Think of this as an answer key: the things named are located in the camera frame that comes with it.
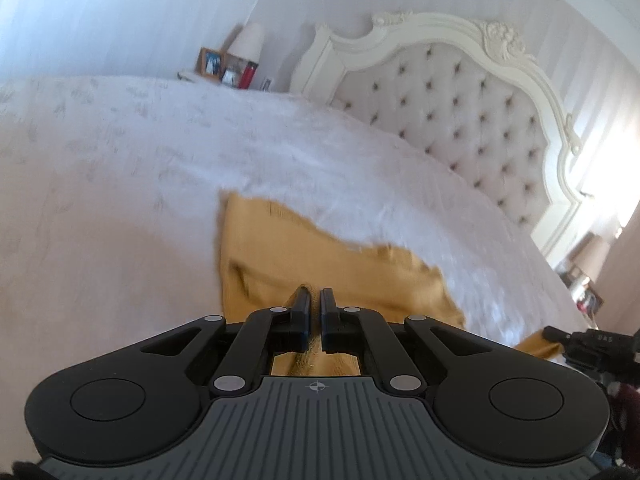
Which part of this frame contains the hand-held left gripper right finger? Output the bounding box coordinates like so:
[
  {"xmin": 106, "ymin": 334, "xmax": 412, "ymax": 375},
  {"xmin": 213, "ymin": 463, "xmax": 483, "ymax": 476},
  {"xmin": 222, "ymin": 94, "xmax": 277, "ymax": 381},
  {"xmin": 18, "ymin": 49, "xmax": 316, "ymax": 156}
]
[{"xmin": 320, "ymin": 287, "xmax": 501, "ymax": 396}]

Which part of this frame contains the white bedspread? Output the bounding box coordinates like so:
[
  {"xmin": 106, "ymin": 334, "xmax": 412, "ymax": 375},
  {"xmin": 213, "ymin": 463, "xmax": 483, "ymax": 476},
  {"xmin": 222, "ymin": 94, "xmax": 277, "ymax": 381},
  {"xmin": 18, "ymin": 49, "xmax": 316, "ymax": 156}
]
[{"xmin": 0, "ymin": 75, "xmax": 591, "ymax": 461}]

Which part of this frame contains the beige table lamp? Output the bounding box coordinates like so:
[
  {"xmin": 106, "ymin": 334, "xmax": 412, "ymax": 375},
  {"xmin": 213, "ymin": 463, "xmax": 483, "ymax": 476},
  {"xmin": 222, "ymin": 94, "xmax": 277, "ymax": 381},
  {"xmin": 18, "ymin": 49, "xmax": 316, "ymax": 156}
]
[{"xmin": 570, "ymin": 234, "xmax": 612, "ymax": 281}]

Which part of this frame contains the wooden photo frame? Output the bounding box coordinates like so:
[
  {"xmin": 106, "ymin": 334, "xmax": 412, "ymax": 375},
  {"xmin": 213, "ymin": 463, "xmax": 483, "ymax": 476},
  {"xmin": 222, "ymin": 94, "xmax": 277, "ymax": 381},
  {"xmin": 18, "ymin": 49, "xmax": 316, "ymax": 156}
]
[{"xmin": 196, "ymin": 47, "xmax": 226, "ymax": 80}]

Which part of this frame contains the cream tufted headboard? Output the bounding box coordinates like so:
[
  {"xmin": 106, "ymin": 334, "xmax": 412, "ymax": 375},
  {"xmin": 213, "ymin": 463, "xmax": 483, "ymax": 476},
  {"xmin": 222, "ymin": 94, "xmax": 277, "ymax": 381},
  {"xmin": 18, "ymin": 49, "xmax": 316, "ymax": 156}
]
[{"xmin": 290, "ymin": 10, "xmax": 596, "ymax": 266}]

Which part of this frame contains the white table lamp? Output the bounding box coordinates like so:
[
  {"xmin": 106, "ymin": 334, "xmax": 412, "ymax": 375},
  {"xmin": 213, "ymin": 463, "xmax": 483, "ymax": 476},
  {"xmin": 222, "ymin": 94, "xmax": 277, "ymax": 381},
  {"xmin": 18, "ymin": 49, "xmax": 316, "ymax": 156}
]
[{"xmin": 227, "ymin": 22, "xmax": 266, "ymax": 61}]

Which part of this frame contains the yellow knit sweater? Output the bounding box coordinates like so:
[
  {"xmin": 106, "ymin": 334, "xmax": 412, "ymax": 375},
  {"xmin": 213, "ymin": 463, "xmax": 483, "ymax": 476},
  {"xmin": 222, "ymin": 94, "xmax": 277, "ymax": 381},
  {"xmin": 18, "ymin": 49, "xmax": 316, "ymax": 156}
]
[{"xmin": 215, "ymin": 192, "xmax": 563, "ymax": 378}]

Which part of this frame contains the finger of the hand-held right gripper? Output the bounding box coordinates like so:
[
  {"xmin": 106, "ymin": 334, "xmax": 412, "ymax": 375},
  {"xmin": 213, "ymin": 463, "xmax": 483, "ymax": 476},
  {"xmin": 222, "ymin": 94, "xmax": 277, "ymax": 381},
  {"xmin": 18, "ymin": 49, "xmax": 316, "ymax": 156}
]
[{"xmin": 543, "ymin": 326, "xmax": 576, "ymax": 346}]

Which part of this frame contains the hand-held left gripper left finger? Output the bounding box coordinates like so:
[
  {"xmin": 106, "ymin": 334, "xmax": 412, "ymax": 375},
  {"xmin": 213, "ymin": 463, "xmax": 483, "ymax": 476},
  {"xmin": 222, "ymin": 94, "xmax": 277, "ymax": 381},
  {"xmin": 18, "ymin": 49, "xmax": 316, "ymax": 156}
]
[{"xmin": 135, "ymin": 286, "xmax": 320, "ymax": 395}]

